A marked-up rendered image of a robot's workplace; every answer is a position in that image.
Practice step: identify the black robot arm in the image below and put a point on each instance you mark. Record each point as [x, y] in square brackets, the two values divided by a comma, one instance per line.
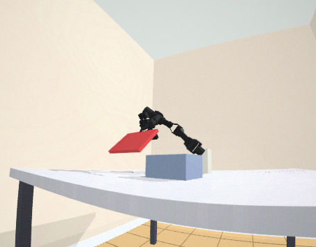
[191, 144]

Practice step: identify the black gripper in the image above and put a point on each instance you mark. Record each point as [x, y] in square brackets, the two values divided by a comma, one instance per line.
[149, 123]

